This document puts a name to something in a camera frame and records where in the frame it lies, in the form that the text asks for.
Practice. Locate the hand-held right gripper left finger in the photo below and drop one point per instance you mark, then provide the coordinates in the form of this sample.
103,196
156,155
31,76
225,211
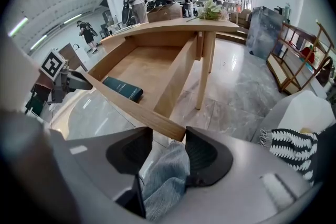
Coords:
105,165

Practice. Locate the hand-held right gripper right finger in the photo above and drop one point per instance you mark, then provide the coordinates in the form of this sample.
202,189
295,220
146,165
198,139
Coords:
236,178

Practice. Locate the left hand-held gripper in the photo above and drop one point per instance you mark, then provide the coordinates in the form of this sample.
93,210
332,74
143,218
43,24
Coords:
53,65

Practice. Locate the wooden drawer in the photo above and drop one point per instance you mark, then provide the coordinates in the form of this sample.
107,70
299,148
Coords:
147,65

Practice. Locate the person's left forearm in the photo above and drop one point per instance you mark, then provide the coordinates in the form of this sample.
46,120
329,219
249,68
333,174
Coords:
21,60

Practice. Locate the wooden coffee table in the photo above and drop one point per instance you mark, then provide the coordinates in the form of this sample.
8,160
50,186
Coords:
170,25

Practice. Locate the dark wooden side shelf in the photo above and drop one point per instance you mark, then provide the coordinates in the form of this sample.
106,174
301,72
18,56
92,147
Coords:
279,74

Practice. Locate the dark brown wooden cabinet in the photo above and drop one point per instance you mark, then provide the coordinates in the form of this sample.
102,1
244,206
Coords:
73,56

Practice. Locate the dark green book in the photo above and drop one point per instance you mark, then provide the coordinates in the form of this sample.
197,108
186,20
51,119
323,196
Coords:
123,89

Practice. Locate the long ceiling light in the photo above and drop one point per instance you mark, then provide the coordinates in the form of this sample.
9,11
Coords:
18,26
39,42

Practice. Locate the person's blue jeans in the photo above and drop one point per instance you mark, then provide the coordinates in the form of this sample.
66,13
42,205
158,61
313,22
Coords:
165,173

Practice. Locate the black white zigzag blanket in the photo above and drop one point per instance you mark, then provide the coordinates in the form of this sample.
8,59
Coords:
288,147

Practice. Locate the small yellow item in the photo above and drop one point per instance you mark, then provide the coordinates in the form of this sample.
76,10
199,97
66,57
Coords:
305,130

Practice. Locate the brown bag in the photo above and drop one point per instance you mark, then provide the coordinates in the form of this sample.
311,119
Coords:
325,73

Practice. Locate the low wooden platform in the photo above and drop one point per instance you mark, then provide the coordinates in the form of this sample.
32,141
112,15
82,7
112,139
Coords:
231,36

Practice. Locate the grey marble panel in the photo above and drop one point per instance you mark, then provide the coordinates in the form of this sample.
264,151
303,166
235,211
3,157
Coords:
262,34

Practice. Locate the artificial flower sprig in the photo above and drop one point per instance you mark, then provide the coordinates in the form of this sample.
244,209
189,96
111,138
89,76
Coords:
210,9

